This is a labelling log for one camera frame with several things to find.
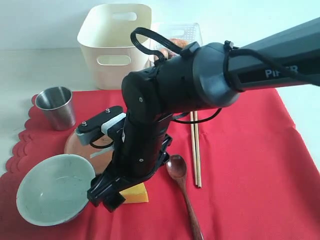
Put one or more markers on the pale green ceramic bowl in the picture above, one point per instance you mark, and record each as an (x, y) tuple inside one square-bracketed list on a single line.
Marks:
[(55, 190)]

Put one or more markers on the dark wooden spoon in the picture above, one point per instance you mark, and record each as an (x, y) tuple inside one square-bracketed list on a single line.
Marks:
[(177, 170)]

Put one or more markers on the brown egg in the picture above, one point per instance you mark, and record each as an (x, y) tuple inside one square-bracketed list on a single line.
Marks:
[(165, 53)]

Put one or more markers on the wooden chopstick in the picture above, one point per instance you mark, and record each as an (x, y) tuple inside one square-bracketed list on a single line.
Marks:
[(194, 154), (198, 156)]

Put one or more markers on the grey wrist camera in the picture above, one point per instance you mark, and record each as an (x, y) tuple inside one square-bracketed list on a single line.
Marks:
[(96, 127)]

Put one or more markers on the red tablecloth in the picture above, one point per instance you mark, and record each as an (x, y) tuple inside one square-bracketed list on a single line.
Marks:
[(259, 182)]

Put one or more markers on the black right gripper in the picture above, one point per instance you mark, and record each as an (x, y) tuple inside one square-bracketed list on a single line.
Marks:
[(139, 150)]

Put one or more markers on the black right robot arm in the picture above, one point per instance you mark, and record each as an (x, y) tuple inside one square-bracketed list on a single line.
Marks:
[(187, 79)]

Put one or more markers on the fried chicken piece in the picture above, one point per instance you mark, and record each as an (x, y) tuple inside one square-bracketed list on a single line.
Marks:
[(179, 42)]

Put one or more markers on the stainless steel cup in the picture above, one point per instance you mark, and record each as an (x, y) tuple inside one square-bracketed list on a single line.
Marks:
[(57, 105)]

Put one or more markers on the cream plastic bin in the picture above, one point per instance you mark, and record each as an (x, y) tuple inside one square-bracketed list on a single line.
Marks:
[(104, 39)]

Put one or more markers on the brown wooden plate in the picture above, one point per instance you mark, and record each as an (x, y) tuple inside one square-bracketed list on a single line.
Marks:
[(98, 159)]

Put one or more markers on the yellow cheese wedge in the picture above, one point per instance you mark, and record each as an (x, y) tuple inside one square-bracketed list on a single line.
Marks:
[(135, 194)]

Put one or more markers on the white perforated plastic basket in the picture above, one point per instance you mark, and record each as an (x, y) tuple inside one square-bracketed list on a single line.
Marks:
[(185, 31)]

